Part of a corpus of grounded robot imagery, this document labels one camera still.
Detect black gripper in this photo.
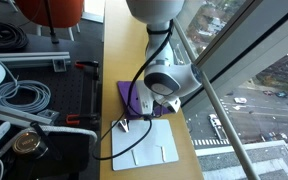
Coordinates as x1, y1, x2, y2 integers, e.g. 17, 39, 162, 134
150, 96, 168, 117

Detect purple cloth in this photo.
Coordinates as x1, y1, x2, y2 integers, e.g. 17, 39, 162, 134
117, 79, 177, 120

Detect silver binder clip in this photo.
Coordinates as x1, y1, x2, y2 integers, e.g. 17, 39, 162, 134
118, 119, 132, 133

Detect white rectangular board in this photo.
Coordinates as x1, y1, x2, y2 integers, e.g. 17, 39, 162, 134
110, 118, 180, 172

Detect grey metal window railing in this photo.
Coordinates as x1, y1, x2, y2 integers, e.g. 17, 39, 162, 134
172, 18, 262, 180

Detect black perforated breadboard table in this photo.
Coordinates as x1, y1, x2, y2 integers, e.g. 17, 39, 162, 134
0, 33, 104, 180

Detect black tripod pole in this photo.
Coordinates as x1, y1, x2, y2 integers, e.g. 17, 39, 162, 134
43, 0, 60, 44

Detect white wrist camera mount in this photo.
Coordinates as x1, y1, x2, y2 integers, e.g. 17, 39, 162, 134
163, 97, 182, 114

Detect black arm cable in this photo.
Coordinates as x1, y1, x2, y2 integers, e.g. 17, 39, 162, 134
92, 19, 175, 161

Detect black clamp orange handle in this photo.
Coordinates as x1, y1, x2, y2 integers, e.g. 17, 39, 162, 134
74, 59, 101, 81
65, 112, 102, 127

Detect white braided hose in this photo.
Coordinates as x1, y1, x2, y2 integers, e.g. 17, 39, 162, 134
3, 124, 98, 158

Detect grey window frame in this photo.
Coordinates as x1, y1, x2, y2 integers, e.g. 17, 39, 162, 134
180, 0, 288, 114

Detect grey coiled cable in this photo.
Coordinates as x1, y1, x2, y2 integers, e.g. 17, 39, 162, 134
0, 63, 52, 114

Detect aluminium extrusion rail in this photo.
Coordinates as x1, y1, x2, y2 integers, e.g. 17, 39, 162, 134
0, 101, 60, 127
0, 51, 72, 73

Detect black coiled cable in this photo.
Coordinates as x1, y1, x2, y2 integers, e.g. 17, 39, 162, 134
0, 21, 30, 53

